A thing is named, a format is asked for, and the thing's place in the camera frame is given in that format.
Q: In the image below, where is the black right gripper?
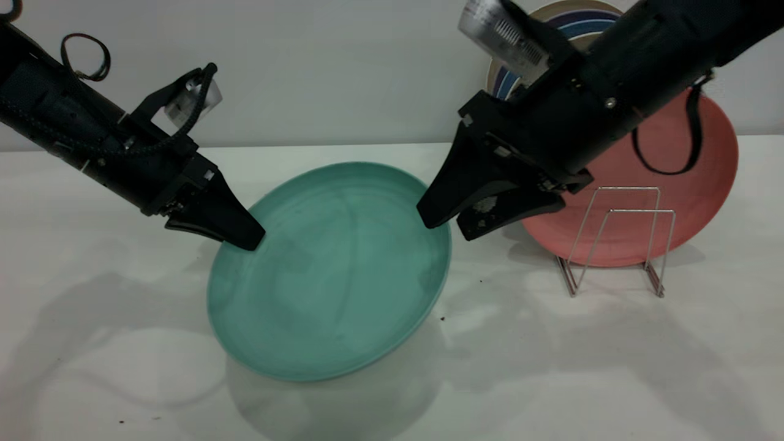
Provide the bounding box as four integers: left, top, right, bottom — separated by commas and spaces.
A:
416, 43, 659, 241

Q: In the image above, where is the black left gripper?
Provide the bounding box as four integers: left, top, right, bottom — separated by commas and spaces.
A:
83, 116, 266, 251

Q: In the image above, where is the green round plate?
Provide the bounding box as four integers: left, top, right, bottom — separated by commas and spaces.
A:
206, 161, 453, 383

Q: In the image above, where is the pink round plate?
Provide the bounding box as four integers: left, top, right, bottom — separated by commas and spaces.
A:
521, 89, 739, 268

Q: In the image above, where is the blue round plate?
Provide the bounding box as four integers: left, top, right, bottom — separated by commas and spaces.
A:
497, 21, 613, 100

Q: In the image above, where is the dark purple round plate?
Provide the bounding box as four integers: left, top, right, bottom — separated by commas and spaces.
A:
492, 10, 620, 99

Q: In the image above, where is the braided black cable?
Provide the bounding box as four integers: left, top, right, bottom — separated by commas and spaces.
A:
0, 61, 219, 157

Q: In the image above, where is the metal wire plate rack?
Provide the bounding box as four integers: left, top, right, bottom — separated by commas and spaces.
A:
556, 187, 676, 299

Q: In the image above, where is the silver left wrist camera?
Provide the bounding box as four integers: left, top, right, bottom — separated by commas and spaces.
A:
164, 77, 222, 128

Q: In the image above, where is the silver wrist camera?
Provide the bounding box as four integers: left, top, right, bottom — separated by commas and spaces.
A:
458, 0, 555, 86
164, 77, 222, 128

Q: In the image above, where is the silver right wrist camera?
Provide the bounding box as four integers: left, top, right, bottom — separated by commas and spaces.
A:
458, 0, 555, 86

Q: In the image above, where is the thin black cable loop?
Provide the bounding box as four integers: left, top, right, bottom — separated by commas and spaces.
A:
60, 34, 112, 82

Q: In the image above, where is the black strap loop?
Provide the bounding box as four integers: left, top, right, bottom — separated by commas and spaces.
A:
631, 86, 705, 176

